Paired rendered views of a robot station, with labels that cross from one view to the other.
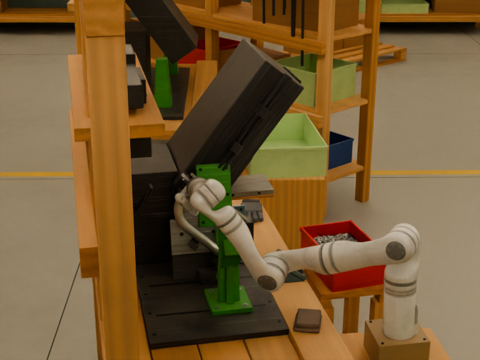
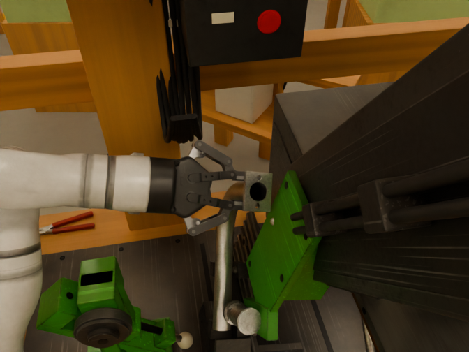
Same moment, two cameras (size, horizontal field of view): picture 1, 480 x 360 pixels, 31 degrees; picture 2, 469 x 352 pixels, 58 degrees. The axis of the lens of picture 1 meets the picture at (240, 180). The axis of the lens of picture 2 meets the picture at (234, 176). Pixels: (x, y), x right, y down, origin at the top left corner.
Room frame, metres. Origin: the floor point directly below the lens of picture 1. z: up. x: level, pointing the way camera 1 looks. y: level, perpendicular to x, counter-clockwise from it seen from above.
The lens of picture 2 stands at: (2.60, -0.27, 1.66)
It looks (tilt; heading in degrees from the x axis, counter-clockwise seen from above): 44 degrees down; 91
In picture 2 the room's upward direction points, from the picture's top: straight up
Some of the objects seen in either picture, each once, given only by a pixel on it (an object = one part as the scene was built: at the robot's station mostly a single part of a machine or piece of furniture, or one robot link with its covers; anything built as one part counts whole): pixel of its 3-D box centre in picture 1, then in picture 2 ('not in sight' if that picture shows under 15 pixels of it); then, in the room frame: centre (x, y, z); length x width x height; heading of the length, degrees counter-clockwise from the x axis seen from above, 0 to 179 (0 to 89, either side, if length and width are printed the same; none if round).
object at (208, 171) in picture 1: (212, 191); (299, 248); (2.68, 0.09, 1.17); 0.13 x 0.12 x 0.20; 12
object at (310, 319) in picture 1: (307, 320); not in sight; (2.27, -0.21, 0.91); 0.10 x 0.08 x 0.03; 170
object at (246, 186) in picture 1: (216, 189); (400, 275); (2.84, 0.09, 1.11); 0.39 x 0.16 x 0.03; 102
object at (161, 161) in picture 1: (148, 203); (352, 184); (2.82, 0.33, 1.07); 0.30 x 0.18 x 0.34; 12
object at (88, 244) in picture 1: (81, 176); (276, 59); (2.67, 0.53, 1.23); 1.30 x 0.05 x 0.09; 12
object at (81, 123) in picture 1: (109, 90); not in sight; (2.69, 0.42, 1.52); 0.90 x 0.25 x 0.04; 12
